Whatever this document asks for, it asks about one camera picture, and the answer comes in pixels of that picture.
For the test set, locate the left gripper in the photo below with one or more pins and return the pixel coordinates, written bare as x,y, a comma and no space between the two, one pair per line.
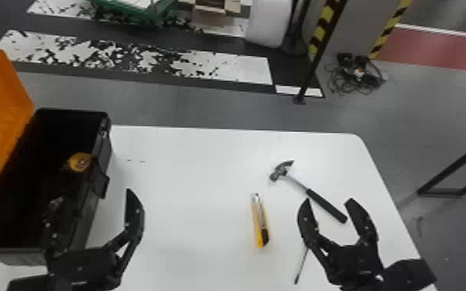
84,270

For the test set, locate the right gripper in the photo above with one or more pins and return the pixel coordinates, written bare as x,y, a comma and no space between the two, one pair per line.
353,268

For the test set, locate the black hammer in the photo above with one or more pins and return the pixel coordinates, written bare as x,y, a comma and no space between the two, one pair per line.
323,204

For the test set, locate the black screwdriver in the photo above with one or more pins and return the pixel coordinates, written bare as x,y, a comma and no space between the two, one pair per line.
301,266

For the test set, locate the yellow utility knife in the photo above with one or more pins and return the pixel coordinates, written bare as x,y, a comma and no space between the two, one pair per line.
260,227

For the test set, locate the black tool box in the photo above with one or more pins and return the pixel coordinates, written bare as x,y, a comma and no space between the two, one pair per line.
9,195

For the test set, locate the white roll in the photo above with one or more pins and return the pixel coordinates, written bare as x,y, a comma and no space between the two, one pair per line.
267,22

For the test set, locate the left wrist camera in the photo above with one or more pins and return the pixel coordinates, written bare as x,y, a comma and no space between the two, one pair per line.
30,283

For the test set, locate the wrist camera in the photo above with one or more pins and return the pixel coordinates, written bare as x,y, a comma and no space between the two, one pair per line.
412,274
30,283

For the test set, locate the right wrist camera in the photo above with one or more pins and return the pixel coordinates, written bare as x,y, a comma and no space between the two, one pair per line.
412,274

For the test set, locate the black metal frame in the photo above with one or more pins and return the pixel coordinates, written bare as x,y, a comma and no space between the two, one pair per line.
456,168

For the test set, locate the yellow black striped post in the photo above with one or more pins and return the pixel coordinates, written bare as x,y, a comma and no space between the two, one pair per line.
387,30
319,36

